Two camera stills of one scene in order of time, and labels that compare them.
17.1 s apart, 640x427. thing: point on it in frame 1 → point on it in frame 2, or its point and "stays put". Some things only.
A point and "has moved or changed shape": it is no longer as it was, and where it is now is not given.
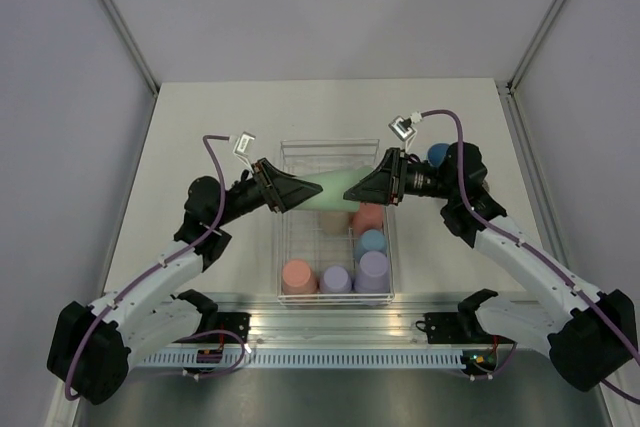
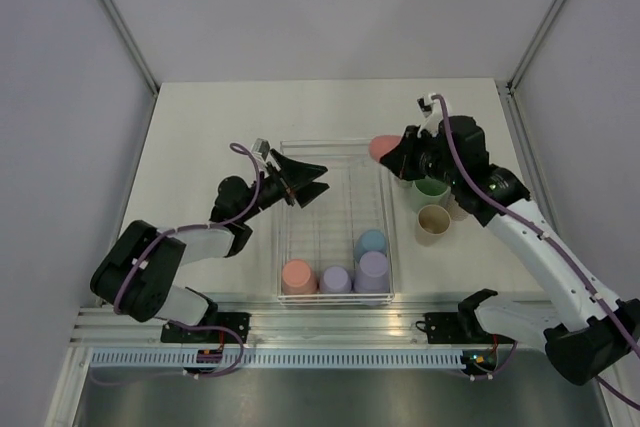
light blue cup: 370,240 stays put
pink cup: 369,216 → 383,144
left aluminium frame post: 113,15 stays put
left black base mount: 239,323 stays put
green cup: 334,184 has moved or changed shape
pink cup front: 299,278 stays put
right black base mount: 448,328 stays put
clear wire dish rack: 334,251 stays put
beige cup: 334,223 → 433,223
